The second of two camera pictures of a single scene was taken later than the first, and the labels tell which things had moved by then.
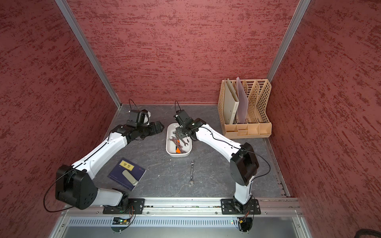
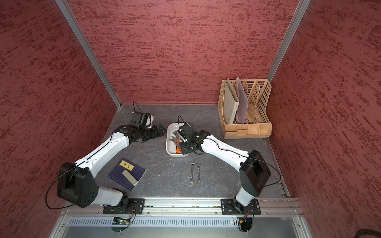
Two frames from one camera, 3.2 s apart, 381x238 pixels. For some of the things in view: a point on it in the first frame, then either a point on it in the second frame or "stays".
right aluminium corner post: (301, 10) stays
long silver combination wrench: (191, 182) stays
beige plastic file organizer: (258, 92) stays
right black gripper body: (182, 131) → (187, 147)
